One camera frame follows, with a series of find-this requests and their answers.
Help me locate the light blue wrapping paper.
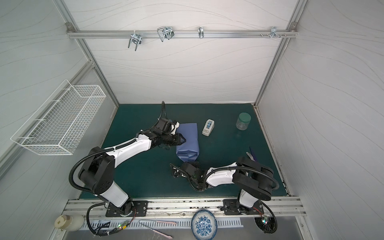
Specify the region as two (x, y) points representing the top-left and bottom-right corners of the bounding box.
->
(176, 123), (200, 162)

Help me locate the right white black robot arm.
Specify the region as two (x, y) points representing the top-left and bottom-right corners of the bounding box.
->
(170, 157), (280, 215)

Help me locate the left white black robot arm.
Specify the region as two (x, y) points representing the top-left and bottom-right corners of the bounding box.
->
(69, 102), (187, 216)

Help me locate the blue white patterned plate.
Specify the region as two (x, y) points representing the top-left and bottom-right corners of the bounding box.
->
(191, 209), (218, 240)

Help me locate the green table mat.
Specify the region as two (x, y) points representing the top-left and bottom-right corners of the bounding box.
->
(103, 104), (281, 198)

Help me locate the green lid clear jar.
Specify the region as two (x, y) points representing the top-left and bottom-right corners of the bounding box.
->
(236, 113), (252, 131)

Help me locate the black round fan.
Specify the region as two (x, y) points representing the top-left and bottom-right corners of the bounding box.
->
(255, 216), (278, 234)

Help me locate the left metal hook clamp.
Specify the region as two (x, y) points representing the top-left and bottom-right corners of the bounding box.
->
(128, 32), (142, 51)

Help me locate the metal hook clamp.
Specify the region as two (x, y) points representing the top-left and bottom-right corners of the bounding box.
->
(157, 27), (175, 42)
(128, 32), (142, 51)

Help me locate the middle metal hook clamp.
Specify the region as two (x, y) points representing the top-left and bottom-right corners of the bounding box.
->
(157, 27), (175, 42)

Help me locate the white round container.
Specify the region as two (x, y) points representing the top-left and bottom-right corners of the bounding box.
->
(54, 215), (85, 232)

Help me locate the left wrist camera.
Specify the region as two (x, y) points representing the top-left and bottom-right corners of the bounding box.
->
(170, 122), (180, 135)

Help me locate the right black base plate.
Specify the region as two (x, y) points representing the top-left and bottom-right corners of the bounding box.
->
(221, 199), (264, 216)

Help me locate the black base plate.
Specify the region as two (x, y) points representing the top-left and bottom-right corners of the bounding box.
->
(106, 200), (148, 218)
(221, 199), (264, 216)

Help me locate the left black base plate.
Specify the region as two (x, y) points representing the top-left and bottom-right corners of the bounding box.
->
(106, 200), (148, 218)

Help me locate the aluminium top cross rail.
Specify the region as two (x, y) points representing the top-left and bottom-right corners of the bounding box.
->
(67, 29), (299, 39)

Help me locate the white wire basket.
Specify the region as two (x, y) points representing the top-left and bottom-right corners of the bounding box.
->
(11, 80), (106, 156)

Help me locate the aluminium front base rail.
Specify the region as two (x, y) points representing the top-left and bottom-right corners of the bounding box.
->
(62, 197), (307, 220)

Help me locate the small metal ring clamp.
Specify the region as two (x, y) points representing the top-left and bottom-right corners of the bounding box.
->
(198, 27), (204, 39)

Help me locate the right metal bracket clamp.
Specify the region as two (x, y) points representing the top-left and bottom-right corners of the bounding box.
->
(260, 27), (286, 39)

